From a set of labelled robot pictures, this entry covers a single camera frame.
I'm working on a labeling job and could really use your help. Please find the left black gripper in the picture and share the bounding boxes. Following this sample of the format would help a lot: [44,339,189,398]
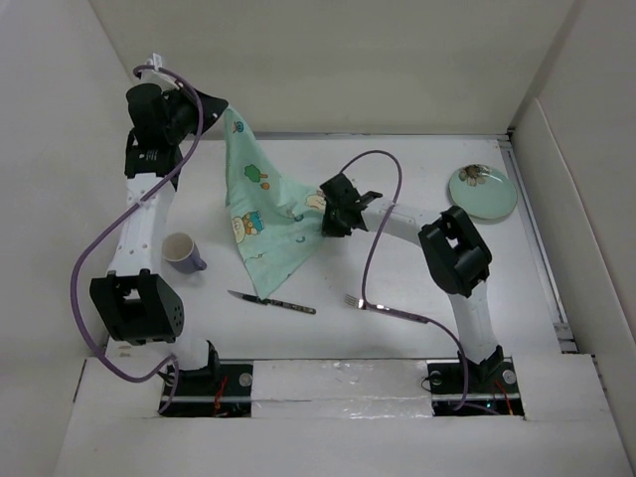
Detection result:
[163,79,227,144]

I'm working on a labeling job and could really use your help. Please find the green cartoon print cloth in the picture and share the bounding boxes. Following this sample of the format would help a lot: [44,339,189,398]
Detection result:
[224,106,326,299]

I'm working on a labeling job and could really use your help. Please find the green floral plate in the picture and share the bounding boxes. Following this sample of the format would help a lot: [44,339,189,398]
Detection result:
[448,164,518,221]

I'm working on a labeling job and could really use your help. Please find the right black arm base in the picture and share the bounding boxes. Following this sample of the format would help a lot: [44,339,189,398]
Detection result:
[420,358,525,417]

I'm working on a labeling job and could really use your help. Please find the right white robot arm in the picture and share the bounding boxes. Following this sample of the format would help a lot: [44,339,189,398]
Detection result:
[320,173,504,392]

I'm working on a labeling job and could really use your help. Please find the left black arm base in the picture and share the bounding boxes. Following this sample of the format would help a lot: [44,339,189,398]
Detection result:
[158,361,253,418]

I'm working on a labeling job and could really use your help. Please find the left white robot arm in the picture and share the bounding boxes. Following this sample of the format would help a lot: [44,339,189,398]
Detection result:
[89,83,229,395]

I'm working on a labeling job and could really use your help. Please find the steel table fork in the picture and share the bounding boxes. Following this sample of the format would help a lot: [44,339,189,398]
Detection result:
[344,294,431,324]

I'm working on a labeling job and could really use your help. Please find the steel table knife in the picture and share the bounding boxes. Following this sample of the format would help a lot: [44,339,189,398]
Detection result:
[229,290,316,315]

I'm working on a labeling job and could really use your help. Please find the purple ceramic mug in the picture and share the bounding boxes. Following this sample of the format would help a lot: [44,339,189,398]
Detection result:
[162,233,208,274]

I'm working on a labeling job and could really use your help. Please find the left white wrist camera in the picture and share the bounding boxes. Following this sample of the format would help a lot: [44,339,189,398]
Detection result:
[133,53,174,89]

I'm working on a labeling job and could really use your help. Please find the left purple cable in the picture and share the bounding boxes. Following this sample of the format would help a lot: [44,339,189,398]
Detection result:
[71,67,205,413]

